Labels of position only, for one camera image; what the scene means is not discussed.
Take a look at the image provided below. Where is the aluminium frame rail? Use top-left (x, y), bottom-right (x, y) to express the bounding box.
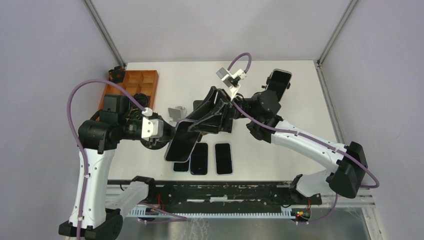
top-left (316, 0), bottom-right (360, 66)
top-left (82, 0), bottom-right (126, 68)

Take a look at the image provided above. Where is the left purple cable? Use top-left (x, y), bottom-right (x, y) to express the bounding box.
top-left (66, 79), bottom-right (186, 240)

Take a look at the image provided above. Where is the wooden compartment tray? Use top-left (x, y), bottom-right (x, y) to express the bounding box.
top-left (118, 70), bottom-right (159, 109)

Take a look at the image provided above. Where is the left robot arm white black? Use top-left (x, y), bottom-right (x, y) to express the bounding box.
top-left (58, 94), bottom-right (175, 240)

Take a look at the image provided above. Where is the black phone stand right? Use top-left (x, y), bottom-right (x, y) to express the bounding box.
top-left (261, 77), bottom-right (291, 92)

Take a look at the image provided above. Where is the aluminium frame rail right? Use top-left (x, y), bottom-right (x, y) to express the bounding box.
top-left (316, 0), bottom-right (360, 66)

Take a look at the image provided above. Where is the silver folding phone stand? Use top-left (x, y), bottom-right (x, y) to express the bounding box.
top-left (168, 105), bottom-right (187, 127)

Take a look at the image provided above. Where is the phone with white case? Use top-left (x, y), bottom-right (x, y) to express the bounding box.
top-left (265, 68), bottom-right (293, 101)
top-left (214, 143), bottom-right (234, 175)

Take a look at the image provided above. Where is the small black orange clamp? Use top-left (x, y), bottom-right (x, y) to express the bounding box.
top-left (108, 66), bottom-right (126, 84)

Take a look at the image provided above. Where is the black round object in tray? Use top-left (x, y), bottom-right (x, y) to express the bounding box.
top-left (133, 92), bottom-right (150, 108)

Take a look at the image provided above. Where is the white slotted cable duct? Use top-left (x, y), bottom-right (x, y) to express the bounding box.
top-left (127, 206), bottom-right (296, 220)

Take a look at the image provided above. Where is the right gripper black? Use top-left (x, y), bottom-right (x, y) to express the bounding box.
top-left (184, 86), bottom-right (257, 134)

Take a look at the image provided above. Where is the phone with white case right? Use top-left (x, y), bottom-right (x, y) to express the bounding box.
top-left (265, 68), bottom-right (293, 101)

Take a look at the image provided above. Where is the black folding phone stand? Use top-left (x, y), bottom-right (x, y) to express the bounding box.
top-left (221, 119), bottom-right (234, 134)

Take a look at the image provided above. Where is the phone with white case centre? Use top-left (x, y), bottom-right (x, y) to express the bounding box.
top-left (214, 143), bottom-right (234, 175)

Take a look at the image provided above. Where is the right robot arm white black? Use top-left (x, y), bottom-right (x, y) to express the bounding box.
top-left (187, 86), bottom-right (368, 204)

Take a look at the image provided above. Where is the phone stand brown round base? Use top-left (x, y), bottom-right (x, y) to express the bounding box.
top-left (193, 100), bottom-right (206, 111)

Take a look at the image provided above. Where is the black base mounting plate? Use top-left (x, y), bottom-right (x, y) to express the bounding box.
top-left (144, 180), bottom-right (323, 214)

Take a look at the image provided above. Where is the phone with light blue case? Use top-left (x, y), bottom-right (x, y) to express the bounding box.
top-left (172, 160), bottom-right (190, 173)

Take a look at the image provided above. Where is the aluminium frame rail left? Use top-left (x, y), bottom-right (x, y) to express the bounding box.
top-left (82, 0), bottom-right (126, 68)

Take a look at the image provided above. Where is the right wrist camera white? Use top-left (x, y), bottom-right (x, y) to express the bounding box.
top-left (216, 67), bottom-right (247, 101)

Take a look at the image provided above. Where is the black phone dark case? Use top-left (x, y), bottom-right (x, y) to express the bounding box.
top-left (190, 142), bottom-right (208, 176)

